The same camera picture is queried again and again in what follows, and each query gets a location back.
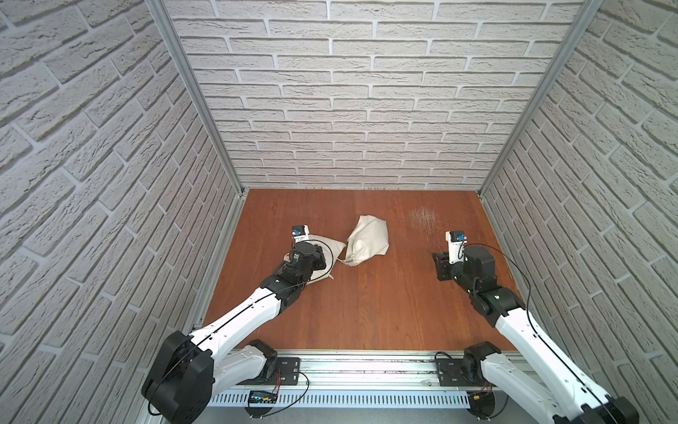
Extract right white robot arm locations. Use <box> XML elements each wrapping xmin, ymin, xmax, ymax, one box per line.
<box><xmin>433</xmin><ymin>240</ymin><xmax>640</xmax><ymax>423</ymax></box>

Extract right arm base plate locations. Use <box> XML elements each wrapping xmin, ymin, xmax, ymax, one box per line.
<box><xmin>434</xmin><ymin>356</ymin><xmax>487</xmax><ymax>387</ymax></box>

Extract left electronics board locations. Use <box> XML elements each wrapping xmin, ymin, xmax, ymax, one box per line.
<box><xmin>245</xmin><ymin>390</ymin><xmax>278</xmax><ymax>419</ymax></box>

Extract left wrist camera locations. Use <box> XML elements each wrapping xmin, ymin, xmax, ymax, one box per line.
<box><xmin>291</xmin><ymin>225</ymin><xmax>310</xmax><ymax>243</ymax></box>

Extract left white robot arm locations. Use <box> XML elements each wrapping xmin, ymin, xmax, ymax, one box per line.
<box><xmin>141</xmin><ymin>238</ymin><xmax>337</xmax><ymax>423</ymax></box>

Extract cream cloth soil bag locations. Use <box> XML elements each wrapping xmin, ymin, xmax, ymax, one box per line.
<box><xmin>342</xmin><ymin>216</ymin><xmax>389</xmax><ymax>267</ymax></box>
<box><xmin>307</xmin><ymin>235</ymin><xmax>346</xmax><ymax>284</ymax></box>

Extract corner aluminium post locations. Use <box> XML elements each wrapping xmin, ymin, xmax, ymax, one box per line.
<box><xmin>478</xmin><ymin>0</ymin><xmax>604</xmax><ymax>200</ymax></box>
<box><xmin>147</xmin><ymin>0</ymin><xmax>245</xmax><ymax>197</ymax></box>

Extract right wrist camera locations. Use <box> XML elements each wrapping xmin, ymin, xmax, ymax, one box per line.
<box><xmin>445</xmin><ymin>231</ymin><xmax>467</xmax><ymax>265</ymax></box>

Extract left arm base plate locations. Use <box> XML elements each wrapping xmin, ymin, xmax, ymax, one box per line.
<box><xmin>244</xmin><ymin>357</ymin><xmax>301</xmax><ymax>386</ymax></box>

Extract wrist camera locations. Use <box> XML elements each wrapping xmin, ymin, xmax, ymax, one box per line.
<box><xmin>445</xmin><ymin>231</ymin><xmax>467</xmax><ymax>265</ymax></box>
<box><xmin>291</xmin><ymin>225</ymin><xmax>310</xmax><ymax>243</ymax></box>

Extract left corner aluminium post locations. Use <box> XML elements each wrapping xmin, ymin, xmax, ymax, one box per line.
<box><xmin>147</xmin><ymin>0</ymin><xmax>245</xmax><ymax>197</ymax></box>

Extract aluminium rail frame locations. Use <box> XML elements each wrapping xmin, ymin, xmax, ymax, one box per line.
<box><xmin>134</xmin><ymin>317</ymin><xmax>584</xmax><ymax>424</ymax></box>

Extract right corner aluminium post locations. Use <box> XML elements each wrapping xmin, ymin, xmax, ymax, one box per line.
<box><xmin>478</xmin><ymin>0</ymin><xmax>604</xmax><ymax>200</ymax></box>

